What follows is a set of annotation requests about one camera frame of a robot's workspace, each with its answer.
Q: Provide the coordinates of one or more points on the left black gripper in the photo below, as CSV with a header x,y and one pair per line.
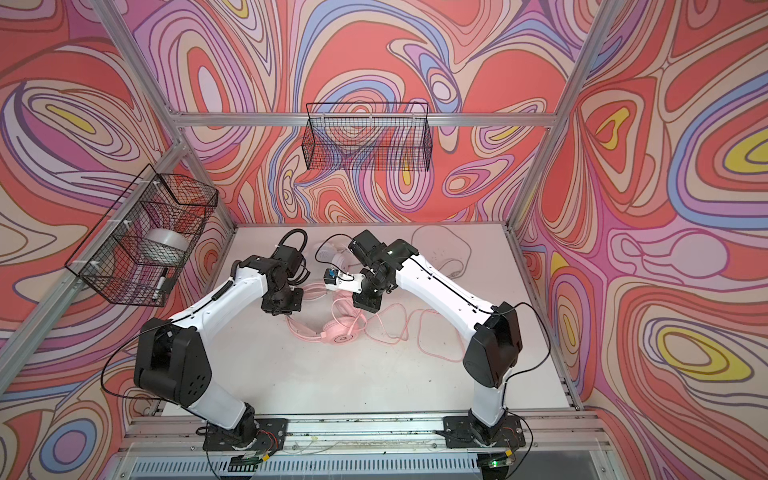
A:
x,y
296,306

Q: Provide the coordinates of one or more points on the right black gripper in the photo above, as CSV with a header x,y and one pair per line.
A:
x,y
360,299

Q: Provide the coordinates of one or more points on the pink cat-ear headphones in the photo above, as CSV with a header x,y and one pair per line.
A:
x,y
345,324

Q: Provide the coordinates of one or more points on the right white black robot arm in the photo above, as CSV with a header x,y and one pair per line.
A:
x,y
490,333

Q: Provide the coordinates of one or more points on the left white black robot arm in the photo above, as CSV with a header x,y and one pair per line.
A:
x,y
172,361

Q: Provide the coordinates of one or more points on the white headphones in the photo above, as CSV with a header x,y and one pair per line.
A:
x,y
333,254

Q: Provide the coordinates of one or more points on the white tape roll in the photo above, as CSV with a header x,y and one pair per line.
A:
x,y
164,247

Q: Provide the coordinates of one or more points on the black marker in basket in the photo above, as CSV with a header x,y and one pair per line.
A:
x,y
165,284

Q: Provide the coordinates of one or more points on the black wire basket back wall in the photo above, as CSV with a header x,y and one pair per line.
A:
x,y
367,136

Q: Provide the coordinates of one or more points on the black wire basket wall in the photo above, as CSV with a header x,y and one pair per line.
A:
x,y
114,267
367,136

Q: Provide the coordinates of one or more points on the black wire basket left wall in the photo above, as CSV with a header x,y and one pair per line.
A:
x,y
114,267

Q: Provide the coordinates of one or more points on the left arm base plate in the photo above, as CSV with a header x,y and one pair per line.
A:
x,y
266,435

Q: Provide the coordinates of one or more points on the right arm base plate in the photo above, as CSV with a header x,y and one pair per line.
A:
x,y
464,432

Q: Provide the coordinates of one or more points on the aluminium front rail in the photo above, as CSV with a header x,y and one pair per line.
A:
x,y
545,430

